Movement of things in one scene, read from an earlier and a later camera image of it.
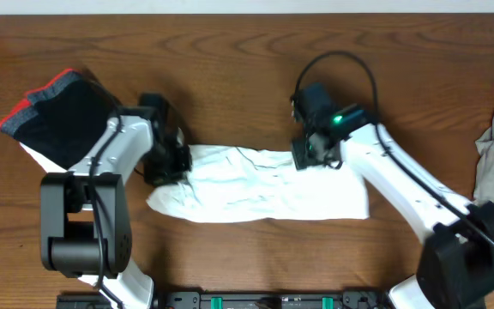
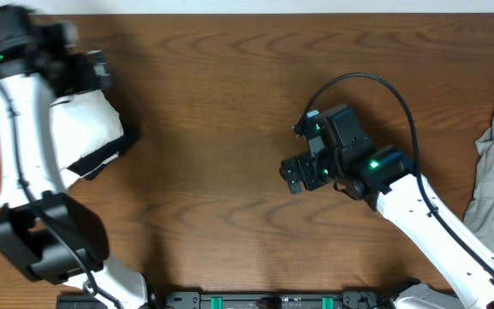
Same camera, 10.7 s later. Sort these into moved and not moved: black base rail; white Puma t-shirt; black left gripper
Moved: white Puma t-shirt; black left gripper
Not moved: black base rail
